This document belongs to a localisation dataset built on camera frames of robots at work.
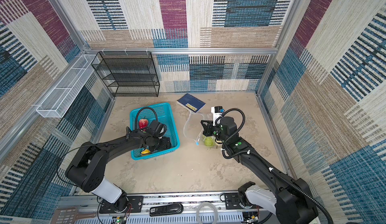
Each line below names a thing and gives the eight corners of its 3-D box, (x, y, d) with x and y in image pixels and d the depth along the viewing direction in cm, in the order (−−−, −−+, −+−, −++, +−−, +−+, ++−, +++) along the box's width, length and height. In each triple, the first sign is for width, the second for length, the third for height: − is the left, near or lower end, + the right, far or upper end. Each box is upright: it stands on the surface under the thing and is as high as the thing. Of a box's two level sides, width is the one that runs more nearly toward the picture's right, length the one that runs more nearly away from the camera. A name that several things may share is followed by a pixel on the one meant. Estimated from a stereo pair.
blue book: (177, 102, 118) (176, 100, 116) (187, 94, 123) (187, 91, 121) (195, 114, 110) (195, 112, 108) (204, 104, 116) (205, 102, 114)
